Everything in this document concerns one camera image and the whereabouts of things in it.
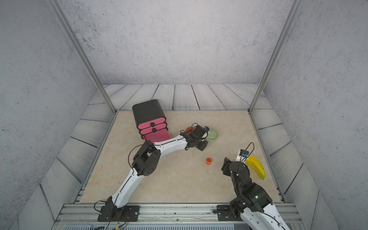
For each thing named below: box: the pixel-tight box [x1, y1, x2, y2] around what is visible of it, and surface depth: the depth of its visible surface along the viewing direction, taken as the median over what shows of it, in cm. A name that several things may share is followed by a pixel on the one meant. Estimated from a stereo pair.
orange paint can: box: [206, 157, 212, 166], surface depth 92 cm
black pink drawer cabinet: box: [131, 99, 172, 143], surface depth 101 cm
